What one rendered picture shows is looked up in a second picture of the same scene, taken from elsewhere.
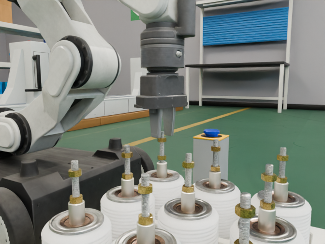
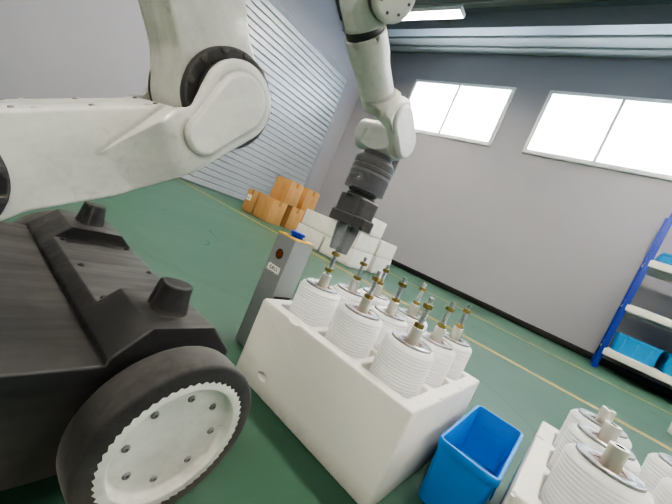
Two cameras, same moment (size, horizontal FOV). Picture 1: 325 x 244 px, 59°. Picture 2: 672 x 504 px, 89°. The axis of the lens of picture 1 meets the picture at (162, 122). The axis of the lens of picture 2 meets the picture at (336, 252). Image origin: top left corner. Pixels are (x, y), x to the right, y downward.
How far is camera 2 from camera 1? 0.90 m
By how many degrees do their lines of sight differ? 82
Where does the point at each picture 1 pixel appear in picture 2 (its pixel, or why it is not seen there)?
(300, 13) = not seen: outside the picture
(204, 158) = (297, 260)
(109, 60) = not seen: hidden behind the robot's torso
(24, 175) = (184, 313)
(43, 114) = (91, 157)
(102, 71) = not seen: hidden behind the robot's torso
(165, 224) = (401, 327)
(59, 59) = (244, 99)
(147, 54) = (381, 186)
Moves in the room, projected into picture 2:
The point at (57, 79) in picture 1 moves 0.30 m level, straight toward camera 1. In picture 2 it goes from (225, 129) to (406, 211)
